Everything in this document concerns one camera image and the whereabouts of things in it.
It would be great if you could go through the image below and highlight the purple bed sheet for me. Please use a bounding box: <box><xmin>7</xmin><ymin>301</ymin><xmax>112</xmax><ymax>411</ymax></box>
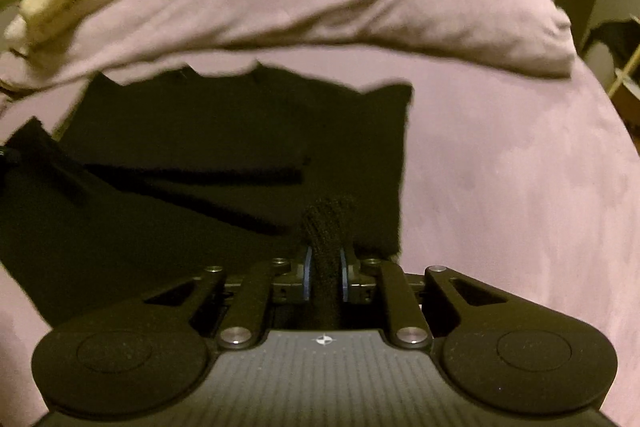
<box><xmin>0</xmin><ymin>43</ymin><xmax>640</xmax><ymax>427</ymax></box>

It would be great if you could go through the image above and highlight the purple duvet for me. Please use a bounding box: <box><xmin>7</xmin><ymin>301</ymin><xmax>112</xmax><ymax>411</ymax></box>
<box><xmin>1</xmin><ymin>0</ymin><xmax>576</xmax><ymax>92</ymax></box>

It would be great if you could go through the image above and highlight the black sweater with headphone logo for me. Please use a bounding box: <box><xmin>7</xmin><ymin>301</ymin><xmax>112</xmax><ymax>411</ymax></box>
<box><xmin>1</xmin><ymin>65</ymin><xmax>413</xmax><ymax>325</ymax></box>

